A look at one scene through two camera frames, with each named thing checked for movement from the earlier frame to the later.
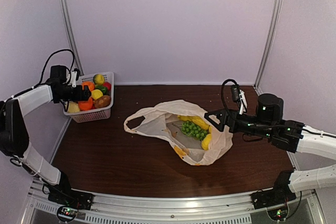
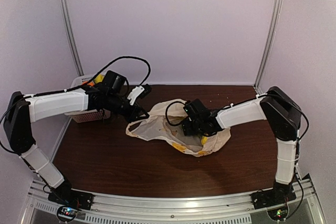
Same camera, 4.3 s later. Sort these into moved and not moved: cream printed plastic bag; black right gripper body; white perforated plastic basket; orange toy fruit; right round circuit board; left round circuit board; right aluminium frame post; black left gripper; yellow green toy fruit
Moved: orange toy fruit; cream printed plastic bag; black right gripper body; black left gripper
Not moved: left round circuit board; yellow green toy fruit; right aluminium frame post; white perforated plastic basket; right round circuit board
